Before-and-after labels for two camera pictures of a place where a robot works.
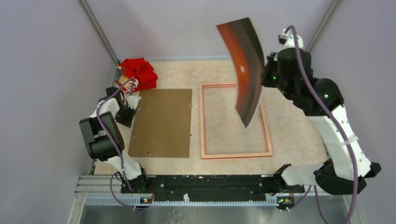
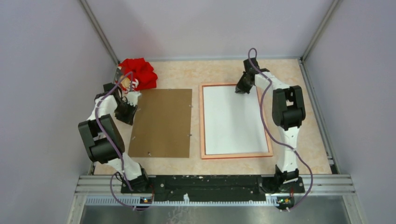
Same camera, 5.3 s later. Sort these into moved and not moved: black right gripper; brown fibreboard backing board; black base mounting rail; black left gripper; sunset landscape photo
Moved: sunset landscape photo; black right gripper
Not moved: black base mounting rail; brown fibreboard backing board; black left gripper
